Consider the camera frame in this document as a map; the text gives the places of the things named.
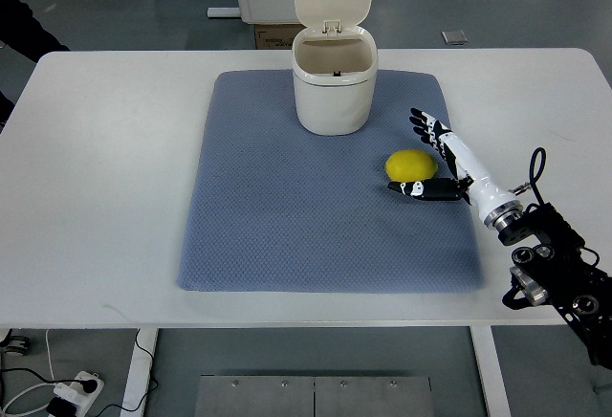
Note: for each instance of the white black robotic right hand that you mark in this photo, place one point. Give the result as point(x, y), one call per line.
point(470, 180)

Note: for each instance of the yellow lemon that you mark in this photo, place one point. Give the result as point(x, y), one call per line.
point(410, 165)

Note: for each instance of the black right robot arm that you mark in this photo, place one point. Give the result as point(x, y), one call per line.
point(548, 269)

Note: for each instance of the white trash bin with lid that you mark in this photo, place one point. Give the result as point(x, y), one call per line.
point(335, 66)

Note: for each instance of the small grey floor plate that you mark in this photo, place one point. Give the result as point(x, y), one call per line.
point(454, 38)

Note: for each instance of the white table leg right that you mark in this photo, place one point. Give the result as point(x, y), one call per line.
point(493, 388)

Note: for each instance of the white table leg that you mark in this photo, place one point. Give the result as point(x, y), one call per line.
point(139, 382)
point(493, 388)

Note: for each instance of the blue quilted mat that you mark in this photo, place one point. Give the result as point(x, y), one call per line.
point(276, 208)

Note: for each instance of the cardboard box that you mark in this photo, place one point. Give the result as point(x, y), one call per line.
point(275, 36)

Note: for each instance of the metal floor plate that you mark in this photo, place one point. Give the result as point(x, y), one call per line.
point(314, 396)

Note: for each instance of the white table leg left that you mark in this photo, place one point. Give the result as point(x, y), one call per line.
point(139, 382)

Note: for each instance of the white power strip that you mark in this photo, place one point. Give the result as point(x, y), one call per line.
point(81, 391)

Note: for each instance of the black caster wheel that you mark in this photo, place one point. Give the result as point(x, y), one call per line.
point(12, 344)

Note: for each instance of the person in dark clothing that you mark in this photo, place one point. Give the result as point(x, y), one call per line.
point(22, 32)

